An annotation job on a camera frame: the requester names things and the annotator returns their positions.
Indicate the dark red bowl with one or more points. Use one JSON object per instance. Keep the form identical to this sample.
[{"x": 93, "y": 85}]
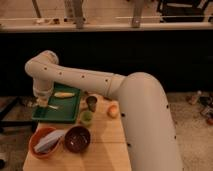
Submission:
[{"x": 77, "y": 139}]

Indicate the grey metal cup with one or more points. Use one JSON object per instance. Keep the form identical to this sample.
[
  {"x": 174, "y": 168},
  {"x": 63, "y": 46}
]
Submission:
[{"x": 91, "y": 103}]

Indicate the silver metal fork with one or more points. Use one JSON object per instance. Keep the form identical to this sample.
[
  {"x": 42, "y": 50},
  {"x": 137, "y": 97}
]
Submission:
[{"x": 53, "y": 107}]

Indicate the orange plastic bowl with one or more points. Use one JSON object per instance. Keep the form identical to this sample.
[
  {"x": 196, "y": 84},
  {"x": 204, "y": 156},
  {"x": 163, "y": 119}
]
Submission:
[{"x": 36, "y": 137}]

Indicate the black office chair base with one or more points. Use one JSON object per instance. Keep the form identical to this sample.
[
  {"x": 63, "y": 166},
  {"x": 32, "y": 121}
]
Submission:
[{"x": 7, "y": 114}]

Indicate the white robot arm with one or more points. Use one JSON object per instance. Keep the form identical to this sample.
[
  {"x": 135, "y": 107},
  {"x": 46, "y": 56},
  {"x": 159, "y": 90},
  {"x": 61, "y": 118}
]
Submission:
[{"x": 147, "y": 122}]

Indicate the lavender cloth in bowl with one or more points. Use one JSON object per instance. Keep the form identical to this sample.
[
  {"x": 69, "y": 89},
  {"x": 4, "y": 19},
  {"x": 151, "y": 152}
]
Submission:
[{"x": 48, "y": 141}]

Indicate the orange peach fruit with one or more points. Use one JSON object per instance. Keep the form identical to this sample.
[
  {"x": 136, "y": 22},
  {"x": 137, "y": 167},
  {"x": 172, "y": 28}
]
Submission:
[{"x": 113, "y": 111}]

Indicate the small green cup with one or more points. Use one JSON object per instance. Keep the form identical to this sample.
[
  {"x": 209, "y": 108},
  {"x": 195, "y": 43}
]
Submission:
[{"x": 86, "y": 118}]

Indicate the green plastic tray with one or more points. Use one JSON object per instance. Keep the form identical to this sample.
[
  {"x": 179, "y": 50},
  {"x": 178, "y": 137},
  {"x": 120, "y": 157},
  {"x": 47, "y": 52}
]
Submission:
[{"x": 67, "y": 108}]

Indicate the wooden table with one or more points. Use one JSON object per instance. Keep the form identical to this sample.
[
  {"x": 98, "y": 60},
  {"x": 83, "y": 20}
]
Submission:
[{"x": 106, "y": 152}]

